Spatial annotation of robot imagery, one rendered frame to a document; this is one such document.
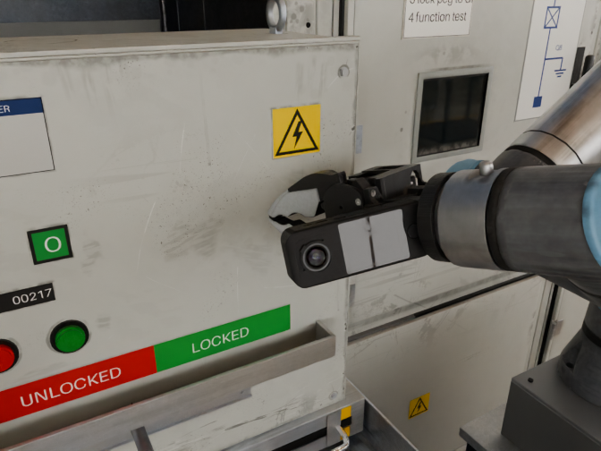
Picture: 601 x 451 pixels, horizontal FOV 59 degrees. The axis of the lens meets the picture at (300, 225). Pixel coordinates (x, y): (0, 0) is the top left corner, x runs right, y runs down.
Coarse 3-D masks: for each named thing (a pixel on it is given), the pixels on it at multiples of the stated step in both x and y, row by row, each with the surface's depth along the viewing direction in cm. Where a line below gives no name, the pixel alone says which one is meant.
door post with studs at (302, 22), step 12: (288, 0) 76; (300, 0) 77; (312, 0) 78; (276, 12) 77; (288, 12) 77; (300, 12) 78; (312, 12) 79; (288, 24) 78; (300, 24) 79; (312, 24) 80
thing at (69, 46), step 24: (0, 48) 47; (24, 48) 47; (48, 48) 47; (72, 48) 42; (96, 48) 43; (120, 48) 44; (144, 48) 45; (168, 48) 46; (192, 48) 47; (216, 48) 48; (240, 48) 49
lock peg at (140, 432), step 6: (132, 432) 55; (138, 432) 55; (144, 432) 55; (138, 438) 54; (144, 438) 54; (138, 444) 54; (144, 444) 53; (150, 444) 54; (138, 450) 53; (144, 450) 53; (150, 450) 53
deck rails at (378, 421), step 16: (352, 384) 77; (368, 400) 74; (368, 416) 75; (384, 416) 72; (368, 432) 76; (384, 432) 72; (400, 432) 69; (352, 448) 75; (368, 448) 75; (384, 448) 73; (400, 448) 69; (416, 448) 66
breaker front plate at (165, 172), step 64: (0, 64) 40; (64, 64) 42; (128, 64) 44; (192, 64) 47; (256, 64) 50; (320, 64) 53; (64, 128) 44; (128, 128) 46; (192, 128) 49; (256, 128) 52; (320, 128) 56; (0, 192) 43; (64, 192) 45; (128, 192) 48; (192, 192) 51; (256, 192) 55; (0, 256) 45; (128, 256) 50; (192, 256) 54; (256, 256) 58; (0, 320) 46; (64, 320) 49; (128, 320) 53; (192, 320) 56; (320, 320) 66; (0, 384) 48; (128, 384) 55; (320, 384) 70; (0, 448) 51; (128, 448) 58; (192, 448) 63
